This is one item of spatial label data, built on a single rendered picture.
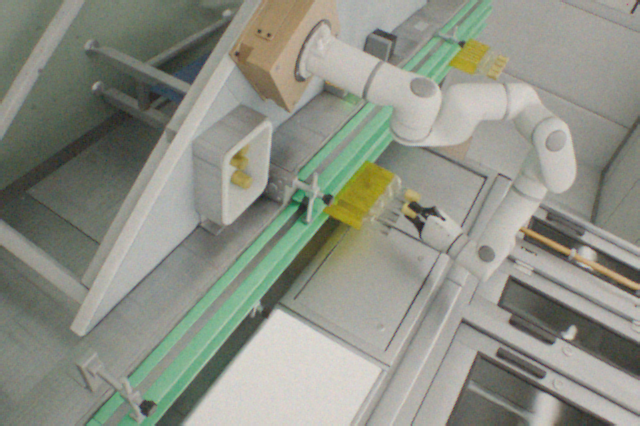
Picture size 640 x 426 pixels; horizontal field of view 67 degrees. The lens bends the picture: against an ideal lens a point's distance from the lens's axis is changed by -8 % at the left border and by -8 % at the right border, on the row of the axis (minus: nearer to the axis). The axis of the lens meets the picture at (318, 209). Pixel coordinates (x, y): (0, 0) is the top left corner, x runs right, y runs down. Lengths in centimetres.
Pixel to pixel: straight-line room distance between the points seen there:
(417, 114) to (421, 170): 82
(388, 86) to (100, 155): 108
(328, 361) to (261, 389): 18
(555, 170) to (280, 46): 66
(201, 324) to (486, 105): 78
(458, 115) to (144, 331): 81
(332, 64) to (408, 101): 19
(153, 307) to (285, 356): 36
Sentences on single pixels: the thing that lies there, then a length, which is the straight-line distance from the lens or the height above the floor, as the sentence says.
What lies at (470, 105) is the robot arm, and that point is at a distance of 116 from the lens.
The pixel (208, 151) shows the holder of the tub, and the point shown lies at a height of 79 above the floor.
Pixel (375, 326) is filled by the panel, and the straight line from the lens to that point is 141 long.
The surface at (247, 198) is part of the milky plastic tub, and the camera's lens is 129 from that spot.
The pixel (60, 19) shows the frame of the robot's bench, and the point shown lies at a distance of 152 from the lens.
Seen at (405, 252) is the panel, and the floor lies 120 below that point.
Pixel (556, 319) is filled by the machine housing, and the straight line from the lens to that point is 171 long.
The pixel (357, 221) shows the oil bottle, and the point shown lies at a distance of 144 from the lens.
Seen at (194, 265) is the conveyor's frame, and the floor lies 82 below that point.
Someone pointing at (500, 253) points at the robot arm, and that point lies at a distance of 136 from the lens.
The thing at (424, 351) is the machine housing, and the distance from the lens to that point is 142.
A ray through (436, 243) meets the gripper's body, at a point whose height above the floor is 127.
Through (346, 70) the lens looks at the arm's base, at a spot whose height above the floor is 95.
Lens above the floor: 133
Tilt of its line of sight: 15 degrees down
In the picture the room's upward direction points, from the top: 118 degrees clockwise
